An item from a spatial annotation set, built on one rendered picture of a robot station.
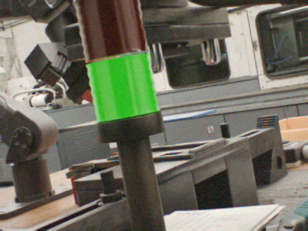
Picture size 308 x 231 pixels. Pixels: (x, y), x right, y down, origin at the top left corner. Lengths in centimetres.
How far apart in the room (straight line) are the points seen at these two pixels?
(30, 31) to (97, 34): 1033
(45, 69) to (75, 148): 684
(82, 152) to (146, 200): 745
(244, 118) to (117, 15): 542
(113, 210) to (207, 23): 26
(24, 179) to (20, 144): 6
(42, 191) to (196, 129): 509
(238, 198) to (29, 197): 44
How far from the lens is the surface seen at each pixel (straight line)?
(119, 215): 49
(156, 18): 56
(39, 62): 87
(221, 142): 64
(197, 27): 63
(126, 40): 32
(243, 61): 568
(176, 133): 620
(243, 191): 67
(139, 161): 33
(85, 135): 784
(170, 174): 55
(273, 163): 84
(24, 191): 100
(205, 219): 48
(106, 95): 32
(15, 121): 98
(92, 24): 33
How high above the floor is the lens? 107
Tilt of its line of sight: 3 degrees down
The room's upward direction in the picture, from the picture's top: 10 degrees counter-clockwise
